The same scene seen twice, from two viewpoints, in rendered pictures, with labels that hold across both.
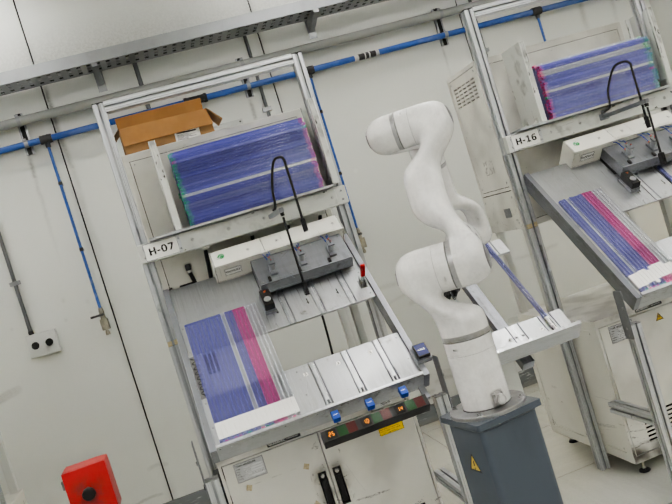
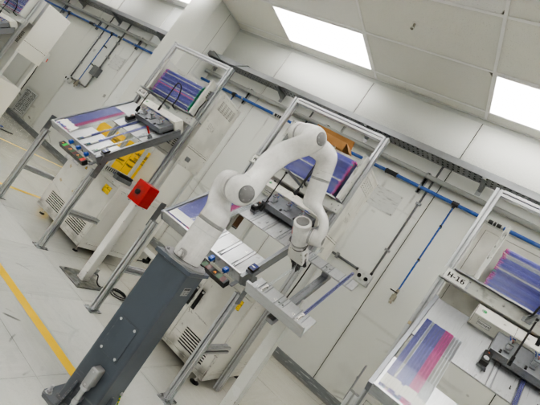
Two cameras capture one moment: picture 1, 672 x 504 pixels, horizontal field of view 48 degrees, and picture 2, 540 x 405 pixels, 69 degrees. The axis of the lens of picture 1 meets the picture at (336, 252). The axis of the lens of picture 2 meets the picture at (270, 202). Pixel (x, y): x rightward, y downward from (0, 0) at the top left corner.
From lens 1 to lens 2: 1.62 m
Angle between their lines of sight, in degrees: 42
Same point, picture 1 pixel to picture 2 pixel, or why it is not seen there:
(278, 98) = (429, 204)
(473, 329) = (206, 214)
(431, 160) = (285, 145)
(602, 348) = not seen: outside the picture
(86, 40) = (378, 120)
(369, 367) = (235, 253)
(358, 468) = (208, 302)
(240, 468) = not seen: hidden behind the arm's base
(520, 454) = (158, 282)
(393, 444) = not seen: hidden behind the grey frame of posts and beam
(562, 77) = (517, 269)
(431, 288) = (218, 186)
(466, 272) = (227, 188)
